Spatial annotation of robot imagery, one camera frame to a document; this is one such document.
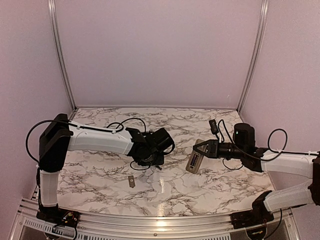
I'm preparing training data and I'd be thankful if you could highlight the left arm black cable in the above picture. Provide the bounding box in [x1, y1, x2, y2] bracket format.
[25, 117, 176, 171]

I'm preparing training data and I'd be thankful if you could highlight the right aluminium frame post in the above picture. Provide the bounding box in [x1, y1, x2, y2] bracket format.
[236, 0, 269, 115]

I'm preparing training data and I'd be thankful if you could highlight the front aluminium rail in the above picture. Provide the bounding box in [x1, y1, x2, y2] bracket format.
[9, 202, 301, 240]

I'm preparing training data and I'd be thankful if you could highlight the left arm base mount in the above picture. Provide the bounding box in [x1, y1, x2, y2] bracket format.
[36, 208, 80, 228]

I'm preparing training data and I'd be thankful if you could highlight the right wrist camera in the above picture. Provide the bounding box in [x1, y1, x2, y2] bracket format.
[208, 119, 220, 140]

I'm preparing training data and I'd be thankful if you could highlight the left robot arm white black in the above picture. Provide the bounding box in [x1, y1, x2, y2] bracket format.
[37, 113, 175, 223]

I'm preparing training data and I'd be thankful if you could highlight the white remote control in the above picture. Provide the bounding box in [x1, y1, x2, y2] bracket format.
[185, 139, 207, 174]

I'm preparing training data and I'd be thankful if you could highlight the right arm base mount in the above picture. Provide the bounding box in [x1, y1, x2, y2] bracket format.
[230, 209, 275, 229]

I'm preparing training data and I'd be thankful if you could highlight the left aluminium frame post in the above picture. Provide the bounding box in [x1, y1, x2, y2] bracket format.
[47, 0, 77, 112]

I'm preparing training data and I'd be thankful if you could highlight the grey battery cover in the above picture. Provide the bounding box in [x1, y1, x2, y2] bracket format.
[128, 175, 136, 188]

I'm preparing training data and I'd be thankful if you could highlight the black battery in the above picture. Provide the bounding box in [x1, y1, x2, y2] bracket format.
[189, 153, 200, 168]
[154, 165, 163, 171]

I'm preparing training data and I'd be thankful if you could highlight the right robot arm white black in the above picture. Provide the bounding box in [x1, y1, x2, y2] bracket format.
[193, 123, 320, 224]

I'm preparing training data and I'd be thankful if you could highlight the aluminium frame post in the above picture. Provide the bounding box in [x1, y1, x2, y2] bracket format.
[236, 0, 269, 115]
[47, 0, 77, 112]

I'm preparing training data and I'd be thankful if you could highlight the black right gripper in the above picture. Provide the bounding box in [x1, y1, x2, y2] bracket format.
[193, 139, 246, 159]

